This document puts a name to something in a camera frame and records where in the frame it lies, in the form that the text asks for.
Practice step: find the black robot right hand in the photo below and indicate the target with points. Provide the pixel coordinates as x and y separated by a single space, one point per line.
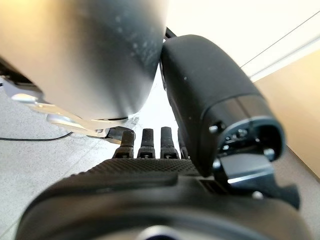
150 190

